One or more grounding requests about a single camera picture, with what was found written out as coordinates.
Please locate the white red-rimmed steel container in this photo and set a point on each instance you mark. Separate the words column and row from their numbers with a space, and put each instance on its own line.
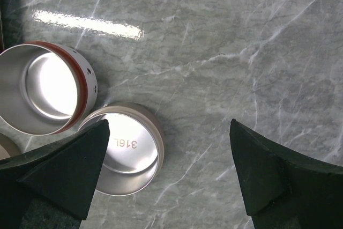
column 46, row 88

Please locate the brown-rimmed steel container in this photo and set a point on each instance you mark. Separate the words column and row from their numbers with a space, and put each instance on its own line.
column 135, row 150

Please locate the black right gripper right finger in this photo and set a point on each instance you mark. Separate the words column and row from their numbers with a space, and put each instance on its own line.
column 282, row 188

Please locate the cream round lid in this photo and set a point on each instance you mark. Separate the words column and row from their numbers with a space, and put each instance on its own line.
column 8, row 148

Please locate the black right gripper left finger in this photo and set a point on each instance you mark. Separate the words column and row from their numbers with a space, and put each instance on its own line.
column 53, row 186

